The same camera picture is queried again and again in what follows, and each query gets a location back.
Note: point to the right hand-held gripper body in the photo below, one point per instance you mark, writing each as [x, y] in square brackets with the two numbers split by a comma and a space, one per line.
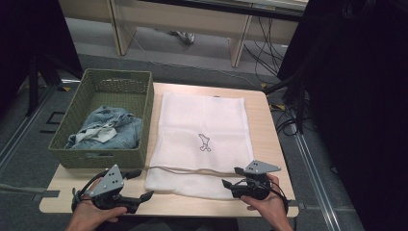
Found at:
[253, 189]

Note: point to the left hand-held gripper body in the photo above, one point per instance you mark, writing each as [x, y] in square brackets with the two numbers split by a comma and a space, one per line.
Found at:
[110, 183]

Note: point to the blue denim jeans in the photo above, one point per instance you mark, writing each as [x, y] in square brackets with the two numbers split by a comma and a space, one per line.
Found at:
[125, 131]

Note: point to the white mesh laundry bag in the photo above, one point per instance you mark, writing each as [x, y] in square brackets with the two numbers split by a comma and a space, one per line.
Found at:
[198, 115]

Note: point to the green woven basket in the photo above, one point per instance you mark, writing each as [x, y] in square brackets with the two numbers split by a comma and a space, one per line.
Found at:
[84, 96]

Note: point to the person's right hand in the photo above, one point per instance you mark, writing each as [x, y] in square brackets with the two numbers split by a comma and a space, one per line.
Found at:
[272, 207]

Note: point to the person's left hand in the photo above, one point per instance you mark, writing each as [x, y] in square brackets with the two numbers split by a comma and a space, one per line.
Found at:
[93, 214]

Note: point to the person's dark clothing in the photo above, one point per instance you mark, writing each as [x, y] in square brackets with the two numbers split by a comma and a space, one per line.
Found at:
[179, 225]

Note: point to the black metal stand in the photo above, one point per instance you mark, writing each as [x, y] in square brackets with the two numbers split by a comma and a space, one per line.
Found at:
[33, 83]
[296, 96]

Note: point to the black curtain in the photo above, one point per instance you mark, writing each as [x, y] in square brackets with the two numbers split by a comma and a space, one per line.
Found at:
[29, 38]
[359, 96]

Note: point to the grey shoe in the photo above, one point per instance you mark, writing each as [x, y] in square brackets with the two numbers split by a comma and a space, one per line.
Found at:
[186, 37]

